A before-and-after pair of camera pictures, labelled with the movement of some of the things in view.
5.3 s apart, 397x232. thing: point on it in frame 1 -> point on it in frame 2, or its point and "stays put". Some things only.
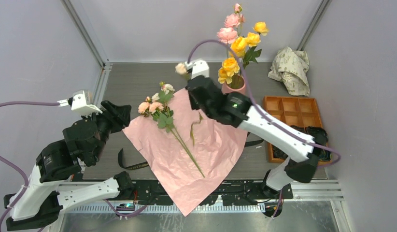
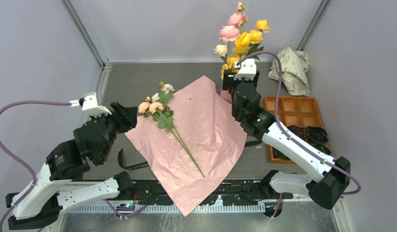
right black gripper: [193, 105] -> [229, 81]
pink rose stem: [233, 22] stays put
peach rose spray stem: [157, 108] stays put
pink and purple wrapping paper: [187, 160] stays put
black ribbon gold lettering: [123, 166] stays put
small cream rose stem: [184, 69] -> [221, 50]
